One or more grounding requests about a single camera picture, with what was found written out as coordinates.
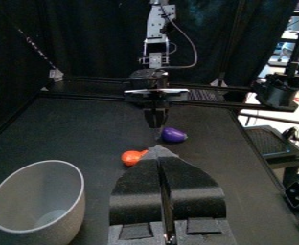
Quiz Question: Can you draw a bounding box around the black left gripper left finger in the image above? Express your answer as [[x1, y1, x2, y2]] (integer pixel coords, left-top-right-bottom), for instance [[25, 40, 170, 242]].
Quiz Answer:
[[106, 145, 168, 245]]

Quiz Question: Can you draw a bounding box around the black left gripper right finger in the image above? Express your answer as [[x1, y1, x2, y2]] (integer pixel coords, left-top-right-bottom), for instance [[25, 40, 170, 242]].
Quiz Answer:
[[157, 145, 238, 245]]

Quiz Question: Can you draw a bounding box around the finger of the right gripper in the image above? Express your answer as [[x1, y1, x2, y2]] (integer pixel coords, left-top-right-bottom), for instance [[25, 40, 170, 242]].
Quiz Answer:
[[154, 108, 170, 129], [141, 108, 158, 129]]

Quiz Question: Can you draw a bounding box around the orange toy drumstick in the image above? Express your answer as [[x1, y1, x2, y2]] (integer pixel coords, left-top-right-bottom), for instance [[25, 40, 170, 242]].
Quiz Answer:
[[119, 148, 149, 167]]

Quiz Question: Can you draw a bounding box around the purple toy eggplant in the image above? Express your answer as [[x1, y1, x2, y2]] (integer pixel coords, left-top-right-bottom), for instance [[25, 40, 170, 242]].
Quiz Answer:
[[161, 126, 189, 144]]

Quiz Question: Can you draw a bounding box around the black cloth curtain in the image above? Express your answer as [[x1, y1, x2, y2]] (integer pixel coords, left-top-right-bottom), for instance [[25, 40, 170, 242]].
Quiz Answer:
[[0, 0, 299, 135]]

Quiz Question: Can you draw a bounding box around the black mesh crate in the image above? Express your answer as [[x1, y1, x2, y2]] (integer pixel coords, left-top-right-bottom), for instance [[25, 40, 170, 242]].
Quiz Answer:
[[243, 124, 299, 170]]

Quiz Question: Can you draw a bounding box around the white round bowl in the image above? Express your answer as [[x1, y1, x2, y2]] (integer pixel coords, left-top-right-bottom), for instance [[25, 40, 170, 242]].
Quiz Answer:
[[0, 159, 86, 245]]

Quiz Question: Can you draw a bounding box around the black frame rail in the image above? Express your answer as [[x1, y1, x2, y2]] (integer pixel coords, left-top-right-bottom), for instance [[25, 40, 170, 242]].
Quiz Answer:
[[38, 90, 299, 113]]

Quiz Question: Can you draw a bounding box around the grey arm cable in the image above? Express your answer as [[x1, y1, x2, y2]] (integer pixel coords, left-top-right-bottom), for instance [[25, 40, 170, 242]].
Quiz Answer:
[[158, 5, 198, 70]]

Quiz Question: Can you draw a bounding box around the white corner bracket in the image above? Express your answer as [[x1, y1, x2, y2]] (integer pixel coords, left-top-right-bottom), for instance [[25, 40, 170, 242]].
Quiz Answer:
[[47, 68, 65, 82]]

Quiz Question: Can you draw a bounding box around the black camera box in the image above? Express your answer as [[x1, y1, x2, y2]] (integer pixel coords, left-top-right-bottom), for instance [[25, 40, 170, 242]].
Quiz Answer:
[[283, 181, 299, 210]]

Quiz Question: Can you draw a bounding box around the black round mount base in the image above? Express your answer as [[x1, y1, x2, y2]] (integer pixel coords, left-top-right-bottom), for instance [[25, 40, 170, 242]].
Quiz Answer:
[[252, 72, 299, 113]]

